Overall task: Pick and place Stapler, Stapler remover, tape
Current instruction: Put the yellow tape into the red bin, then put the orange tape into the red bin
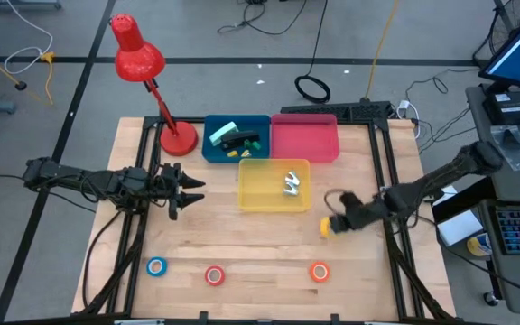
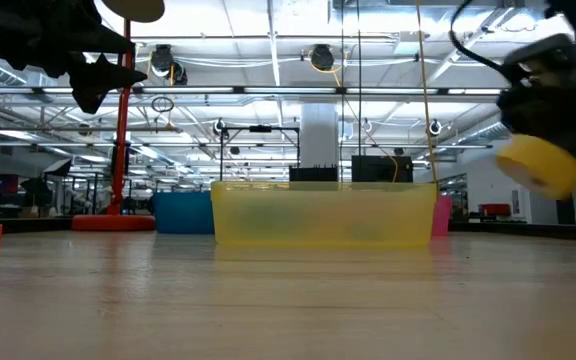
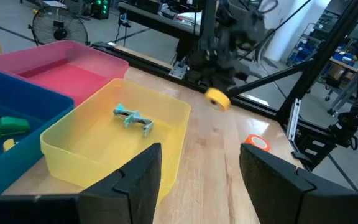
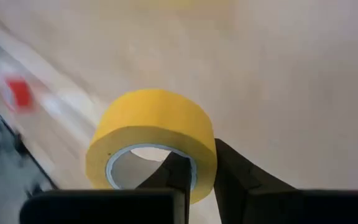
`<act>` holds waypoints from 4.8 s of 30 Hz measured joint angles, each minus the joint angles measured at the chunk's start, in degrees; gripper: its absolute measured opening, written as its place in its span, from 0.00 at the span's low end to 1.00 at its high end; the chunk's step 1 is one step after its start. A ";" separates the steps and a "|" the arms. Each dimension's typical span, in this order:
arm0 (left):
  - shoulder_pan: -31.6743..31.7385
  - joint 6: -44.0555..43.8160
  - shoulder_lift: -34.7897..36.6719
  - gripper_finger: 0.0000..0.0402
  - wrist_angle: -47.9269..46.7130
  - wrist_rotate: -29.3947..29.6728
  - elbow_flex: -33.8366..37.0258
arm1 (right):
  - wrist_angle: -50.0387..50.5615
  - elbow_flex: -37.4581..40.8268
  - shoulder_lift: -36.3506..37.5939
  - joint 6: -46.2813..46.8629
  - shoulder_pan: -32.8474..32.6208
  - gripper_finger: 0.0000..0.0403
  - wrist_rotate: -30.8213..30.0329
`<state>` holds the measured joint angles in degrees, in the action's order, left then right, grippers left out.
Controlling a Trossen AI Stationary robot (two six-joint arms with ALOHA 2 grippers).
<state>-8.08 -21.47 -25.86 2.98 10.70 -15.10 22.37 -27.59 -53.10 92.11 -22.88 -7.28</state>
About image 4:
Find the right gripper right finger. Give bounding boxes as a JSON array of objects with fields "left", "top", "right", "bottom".
[{"left": 213, "top": 138, "right": 340, "bottom": 224}]

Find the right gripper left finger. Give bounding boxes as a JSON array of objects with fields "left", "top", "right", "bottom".
[{"left": 107, "top": 151, "right": 193, "bottom": 224}]

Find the yellow tape roll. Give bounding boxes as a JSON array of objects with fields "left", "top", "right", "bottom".
[{"left": 85, "top": 88, "right": 219, "bottom": 205}]

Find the red tape roll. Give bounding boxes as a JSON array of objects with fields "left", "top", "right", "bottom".
[{"left": 3, "top": 76, "right": 35, "bottom": 113}]

